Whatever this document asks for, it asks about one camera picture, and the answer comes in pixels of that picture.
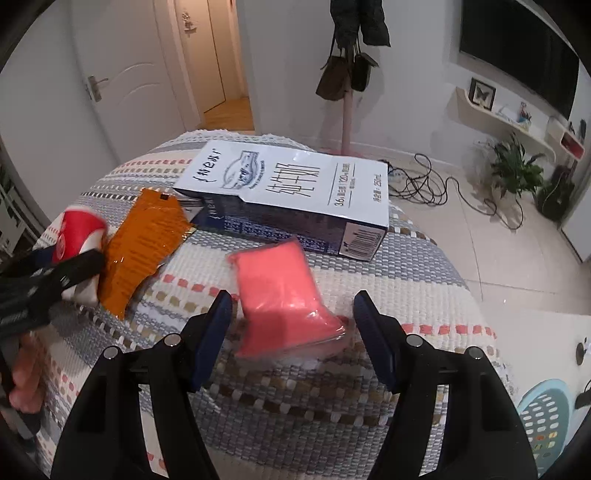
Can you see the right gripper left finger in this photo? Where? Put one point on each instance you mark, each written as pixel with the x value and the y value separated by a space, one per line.
pixel 103 436

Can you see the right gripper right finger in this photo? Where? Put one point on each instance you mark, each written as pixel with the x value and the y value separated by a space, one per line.
pixel 483 437

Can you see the red white paper cup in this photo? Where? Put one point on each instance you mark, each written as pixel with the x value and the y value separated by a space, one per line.
pixel 73 262

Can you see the orange snack wrapper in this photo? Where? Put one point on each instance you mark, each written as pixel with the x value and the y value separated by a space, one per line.
pixel 153 229

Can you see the pink plastic packet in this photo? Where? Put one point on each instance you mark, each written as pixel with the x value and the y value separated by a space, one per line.
pixel 283 309

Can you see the white blue milk carton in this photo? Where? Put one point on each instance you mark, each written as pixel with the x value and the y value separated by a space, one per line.
pixel 334 204

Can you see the light blue trash basket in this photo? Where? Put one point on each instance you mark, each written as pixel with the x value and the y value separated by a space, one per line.
pixel 546 412

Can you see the left hand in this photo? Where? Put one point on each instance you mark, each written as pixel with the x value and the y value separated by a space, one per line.
pixel 28 393

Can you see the white refrigerator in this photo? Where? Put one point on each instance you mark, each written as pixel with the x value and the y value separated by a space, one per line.
pixel 577 226

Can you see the black guitar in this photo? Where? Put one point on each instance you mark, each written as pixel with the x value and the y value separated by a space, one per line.
pixel 553 198

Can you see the green potted plant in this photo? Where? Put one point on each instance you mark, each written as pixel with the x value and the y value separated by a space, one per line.
pixel 511 170

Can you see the red white cubby box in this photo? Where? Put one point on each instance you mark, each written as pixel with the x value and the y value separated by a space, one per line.
pixel 563 142

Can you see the framed butterfly picture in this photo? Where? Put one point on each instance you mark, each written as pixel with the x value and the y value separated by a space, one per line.
pixel 482 94

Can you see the brown hanging bag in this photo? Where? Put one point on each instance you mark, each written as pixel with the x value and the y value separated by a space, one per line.
pixel 335 76

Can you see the pink coat stand pole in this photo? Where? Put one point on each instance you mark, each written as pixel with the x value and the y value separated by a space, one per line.
pixel 347 121

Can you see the small black hanging bag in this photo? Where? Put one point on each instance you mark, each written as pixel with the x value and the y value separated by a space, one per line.
pixel 362 67

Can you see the black hanging coat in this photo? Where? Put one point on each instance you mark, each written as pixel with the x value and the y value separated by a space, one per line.
pixel 354 17

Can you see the white door with handle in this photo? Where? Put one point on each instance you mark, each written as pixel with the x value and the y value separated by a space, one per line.
pixel 121 59

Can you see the white lower wall shelf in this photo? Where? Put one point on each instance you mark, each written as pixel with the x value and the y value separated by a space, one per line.
pixel 498 127

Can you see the black wall television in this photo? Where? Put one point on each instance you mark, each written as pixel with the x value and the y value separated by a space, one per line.
pixel 512 38

